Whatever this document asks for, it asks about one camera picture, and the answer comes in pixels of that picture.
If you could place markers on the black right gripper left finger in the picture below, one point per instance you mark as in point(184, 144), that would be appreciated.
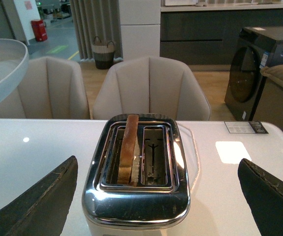
point(42, 210)

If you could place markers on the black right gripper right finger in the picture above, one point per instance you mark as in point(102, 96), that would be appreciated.
point(264, 195)

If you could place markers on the slice of bread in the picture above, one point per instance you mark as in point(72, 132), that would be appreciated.
point(129, 163)

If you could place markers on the grey-blue round plate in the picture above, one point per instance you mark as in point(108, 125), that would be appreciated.
point(13, 65)

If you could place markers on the information placard on table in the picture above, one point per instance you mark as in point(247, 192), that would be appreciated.
point(245, 127)

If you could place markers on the beige sofa armrest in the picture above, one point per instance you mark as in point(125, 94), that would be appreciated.
point(270, 105)

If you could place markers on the chrome two-slot toaster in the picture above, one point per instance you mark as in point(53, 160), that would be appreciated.
point(159, 204)

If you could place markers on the beige chair left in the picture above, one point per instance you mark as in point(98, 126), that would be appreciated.
point(52, 88)

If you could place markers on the beige chair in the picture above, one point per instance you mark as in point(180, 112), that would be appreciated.
point(52, 88)
point(151, 85)

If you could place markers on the dark washing machine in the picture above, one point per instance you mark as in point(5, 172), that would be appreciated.
point(257, 48)

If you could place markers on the beige chair right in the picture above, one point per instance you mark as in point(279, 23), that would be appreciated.
point(151, 85)

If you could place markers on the red bin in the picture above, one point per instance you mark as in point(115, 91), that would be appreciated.
point(39, 30)

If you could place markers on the dark kitchen counter cabinet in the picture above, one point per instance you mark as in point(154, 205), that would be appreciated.
point(209, 37)

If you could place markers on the grey curtain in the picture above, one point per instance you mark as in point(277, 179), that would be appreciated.
point(93, 18)

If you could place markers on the white cabinet column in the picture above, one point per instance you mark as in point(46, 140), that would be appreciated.
point(140, 28)

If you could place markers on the woven basket with handles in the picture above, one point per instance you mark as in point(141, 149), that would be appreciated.
point(103, 53)

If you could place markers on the pink wall notice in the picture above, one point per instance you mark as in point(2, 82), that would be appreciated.
point(28, 4)

